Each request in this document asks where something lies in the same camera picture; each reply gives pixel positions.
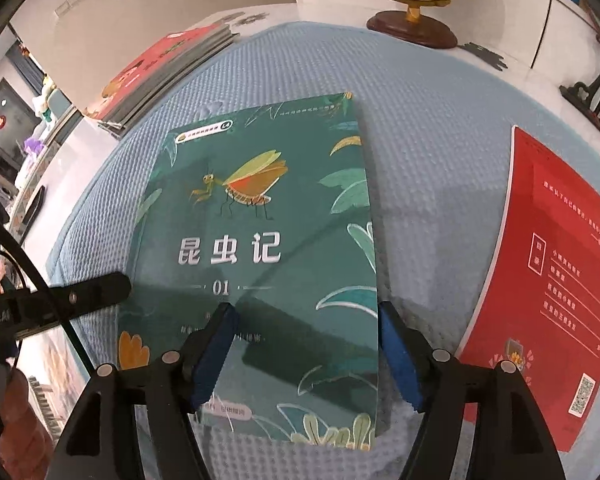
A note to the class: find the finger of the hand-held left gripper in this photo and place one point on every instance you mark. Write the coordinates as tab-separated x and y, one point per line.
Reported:
95	292

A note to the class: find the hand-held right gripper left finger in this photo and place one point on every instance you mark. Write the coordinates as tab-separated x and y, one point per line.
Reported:
215	355

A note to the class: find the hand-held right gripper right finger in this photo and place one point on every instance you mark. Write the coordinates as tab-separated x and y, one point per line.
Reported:
397	355

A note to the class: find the teal green mantis book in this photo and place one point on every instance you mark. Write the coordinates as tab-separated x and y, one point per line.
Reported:
280	210

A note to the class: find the red book white list print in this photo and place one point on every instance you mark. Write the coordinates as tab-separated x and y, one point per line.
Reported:
555	285

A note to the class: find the stack of sorted books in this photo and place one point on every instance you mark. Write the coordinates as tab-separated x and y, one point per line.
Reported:
155	75

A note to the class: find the person's left hand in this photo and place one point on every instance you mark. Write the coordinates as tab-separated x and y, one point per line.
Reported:
22	435

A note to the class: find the purple toy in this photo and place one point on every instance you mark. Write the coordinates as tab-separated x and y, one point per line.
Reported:
35	146

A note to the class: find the black screen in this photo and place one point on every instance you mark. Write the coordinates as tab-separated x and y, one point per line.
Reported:
5	120

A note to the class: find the light blue textured mat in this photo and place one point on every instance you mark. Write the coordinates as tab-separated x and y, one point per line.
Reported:
430	160

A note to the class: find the white green figurine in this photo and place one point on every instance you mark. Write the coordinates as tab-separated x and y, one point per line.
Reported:
46	100

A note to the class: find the white bookshelf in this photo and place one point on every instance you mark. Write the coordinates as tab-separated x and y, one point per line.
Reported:
520	25

